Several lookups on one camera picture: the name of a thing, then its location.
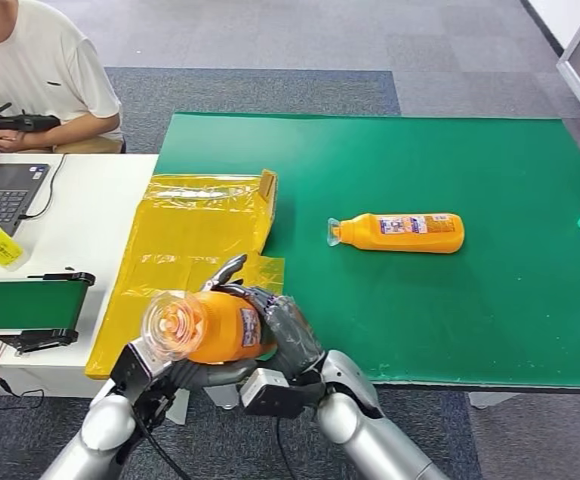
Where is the dark grey laptop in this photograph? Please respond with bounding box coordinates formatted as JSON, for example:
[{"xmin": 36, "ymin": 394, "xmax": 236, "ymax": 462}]
[{"xmin": 0, "ymin": 162, "xmax": 51, "ymax": 237}]

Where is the black handheld controller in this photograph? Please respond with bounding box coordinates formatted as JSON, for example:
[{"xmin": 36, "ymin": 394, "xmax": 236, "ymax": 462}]
[{"xmin": 0, "ymin": 102, "xmax": 62, "ymax": 134}]

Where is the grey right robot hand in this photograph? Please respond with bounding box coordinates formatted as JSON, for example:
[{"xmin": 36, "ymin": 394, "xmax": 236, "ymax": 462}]
[{"xmin": 200, "ymin": 254, "xmax": 327, "ymax": 389}]

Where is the green belt conveyor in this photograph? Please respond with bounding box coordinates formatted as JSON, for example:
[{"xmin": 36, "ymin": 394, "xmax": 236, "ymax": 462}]
[{"xmin": 0, "ymin": 270, "xmax": 97, "ymax": 356}]

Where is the green table mat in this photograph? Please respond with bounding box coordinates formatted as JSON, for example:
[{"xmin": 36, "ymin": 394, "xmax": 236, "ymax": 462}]
[{"xmin": 153, "ymin": 112, "xmax": 580, "ymax": 390}]

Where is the person's left hand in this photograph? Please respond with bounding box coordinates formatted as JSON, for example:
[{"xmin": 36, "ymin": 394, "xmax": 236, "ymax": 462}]
[{"xmin": 0, "ymin": 129, "xmax": 26, "ymax": 152}]

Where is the white table leg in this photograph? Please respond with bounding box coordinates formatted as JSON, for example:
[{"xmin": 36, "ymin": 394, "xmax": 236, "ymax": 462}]
[
  {"xmin": 202, "ymin": 385, "xmax": 243, "ymax": 412},
  {"xmin": 468, "ymin": 392, "xmax": 517, "ymax": 412},
  {"xmin": 165, "ymin": 387, "xmax": 191, "ymax": 427}
]

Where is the black laptop cable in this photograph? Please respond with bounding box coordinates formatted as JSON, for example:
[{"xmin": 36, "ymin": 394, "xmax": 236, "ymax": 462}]
[{"xmin": 18, "ymin": 153, "xmax": 68, "ymax": 221}]

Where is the yellow taped cardboard box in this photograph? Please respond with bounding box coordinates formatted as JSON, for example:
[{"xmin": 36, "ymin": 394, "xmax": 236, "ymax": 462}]
[{"xmin": 85, "ymin": 168, "xmax": 286, "ymax": 382}]

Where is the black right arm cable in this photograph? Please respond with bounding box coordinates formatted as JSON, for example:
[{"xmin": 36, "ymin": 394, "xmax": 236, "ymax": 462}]
[{"xmin": 275, "ymin": 417, "xmax": 298, "ymax": 480}]

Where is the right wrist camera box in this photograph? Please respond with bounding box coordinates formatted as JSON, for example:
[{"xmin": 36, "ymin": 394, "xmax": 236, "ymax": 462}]
[{"xmin": 239, "ymin": 367, "xmax": 327, "ymax": 420}]

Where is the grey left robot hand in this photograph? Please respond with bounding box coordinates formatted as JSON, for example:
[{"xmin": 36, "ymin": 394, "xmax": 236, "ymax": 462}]
[{"xmin": 167, "ymin": 357, "xmax": 258, "ymax": 393}]

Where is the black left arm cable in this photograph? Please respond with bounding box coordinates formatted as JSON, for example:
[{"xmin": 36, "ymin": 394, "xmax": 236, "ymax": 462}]
[{"xmin": 132, "ymin": 390, "xmax": 193, "ymax": 480}]

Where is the orange plastic bottle clear cap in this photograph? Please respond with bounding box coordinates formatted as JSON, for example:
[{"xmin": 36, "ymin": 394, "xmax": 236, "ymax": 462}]
[
  {"xmin": 141, "ymin": 290, "xmax": 277, "ymax": 366},
  {"xmin": 326, "ymin": 211, "xmax": 466, "ymax": 256}
]

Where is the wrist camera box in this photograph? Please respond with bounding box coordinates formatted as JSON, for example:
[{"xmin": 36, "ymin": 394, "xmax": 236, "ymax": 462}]
[
  {"xmin": 239, "ymin": 367, "xmax": 327, "ymax": 420},
  {"xmin": 110, "ymin": 336, "xmax": 171, "ymax": 405}
]

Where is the person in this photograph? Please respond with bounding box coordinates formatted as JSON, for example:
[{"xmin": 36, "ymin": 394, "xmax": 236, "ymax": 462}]
[{"xmin": 0, "ymin": 0, "xmax": 126, "ymax": 175}]

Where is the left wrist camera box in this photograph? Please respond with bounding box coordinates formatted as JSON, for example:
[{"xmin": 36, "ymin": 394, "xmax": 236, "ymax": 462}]
[{"xmin": 110, "ymin": 336, "xmax": 171, "ymax": 405}]

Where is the thin black floor cable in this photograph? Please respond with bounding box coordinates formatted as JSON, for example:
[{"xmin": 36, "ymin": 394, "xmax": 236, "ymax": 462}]
[{"xmin": 0, "ymin": 380, "xmax": 46, "ymax": 411}]

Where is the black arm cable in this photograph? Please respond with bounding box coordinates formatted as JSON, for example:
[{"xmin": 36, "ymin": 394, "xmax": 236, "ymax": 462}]
[
  {"xmin": 132, "ymin": 390, "xmax": 193, "ymax": 480},
  {"xmin": 275, "ymin": 417, "xmax": 298, "ymax": 480}
]

